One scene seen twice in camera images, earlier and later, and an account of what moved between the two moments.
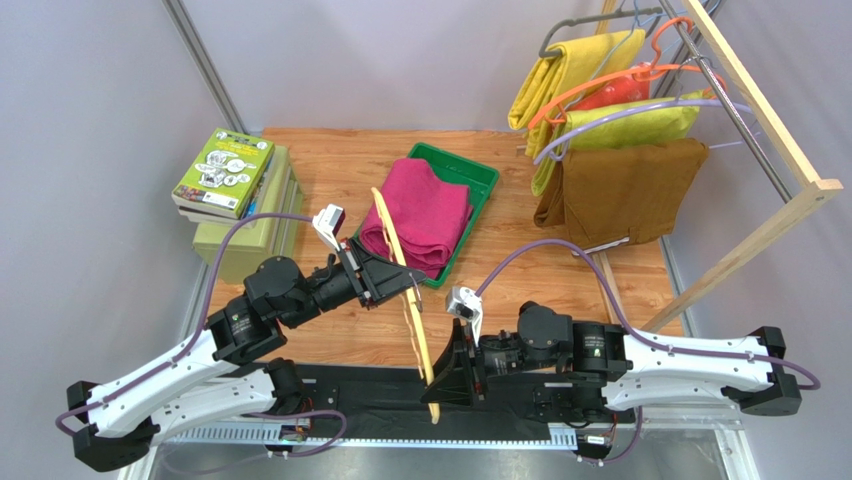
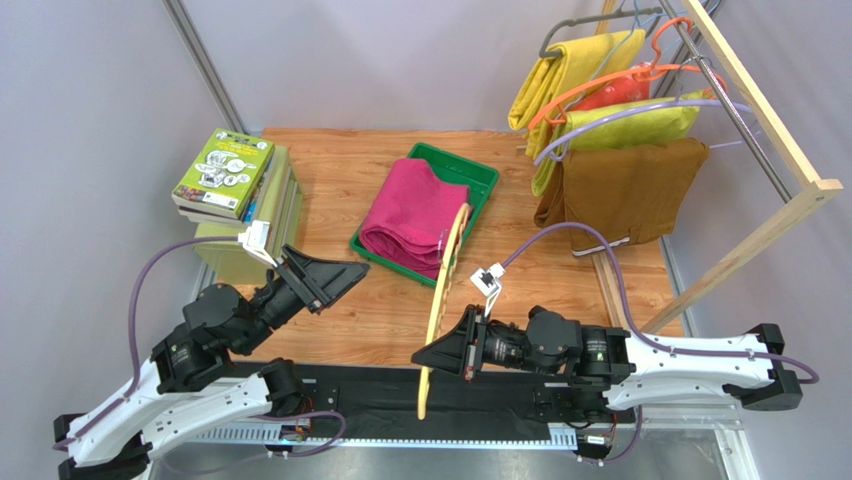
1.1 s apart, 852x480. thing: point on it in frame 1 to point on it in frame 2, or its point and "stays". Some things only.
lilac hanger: (556, 147) stays
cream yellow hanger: (411, 311) to (447, 261)
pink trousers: (426, 214) stays
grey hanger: (619, 14) stays
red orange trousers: (627, 89) stays
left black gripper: (378, 276) to (319, 283)
